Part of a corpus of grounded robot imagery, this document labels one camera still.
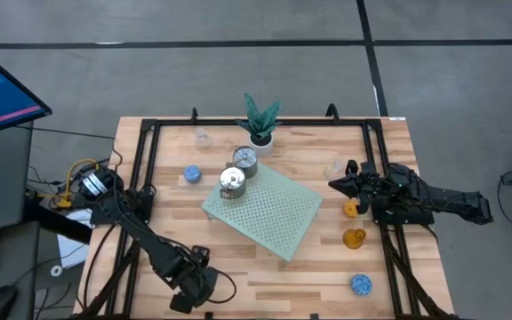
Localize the orange patterned votive holder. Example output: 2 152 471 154
342 198 362 220

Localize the white paper sheet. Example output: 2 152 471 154
56 208 95 269

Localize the clear glass candlestick holder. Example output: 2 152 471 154
324 159 348 181
193 127 213 151

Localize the snake plant in white pot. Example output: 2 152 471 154
234 92 282 157

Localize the amber glass candlestick holder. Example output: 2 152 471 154
342 228 368 251

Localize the black aluminium table frame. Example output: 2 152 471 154
72 102 460 320

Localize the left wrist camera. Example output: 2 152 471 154
168 292 196 315

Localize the green perforated metal shelf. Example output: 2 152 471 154
200 160 324 262

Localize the black floor cable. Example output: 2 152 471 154
15 125 116 140

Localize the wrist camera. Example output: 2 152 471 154
168 292 196 315
359 160 378 180

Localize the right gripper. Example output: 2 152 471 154
328 159 380 216

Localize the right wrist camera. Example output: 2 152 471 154
359 160 378 180

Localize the grey desk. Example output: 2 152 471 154
0 120 42 320

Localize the silver lidded candle jar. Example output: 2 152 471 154
218 164 248 200
231 145 260 180

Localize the blue patterned votive holder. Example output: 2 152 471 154
349 273 373 297
182 164 203 185

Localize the yellow cable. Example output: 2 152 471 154
53 158 101 210

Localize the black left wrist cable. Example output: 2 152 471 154
205 268 238 306

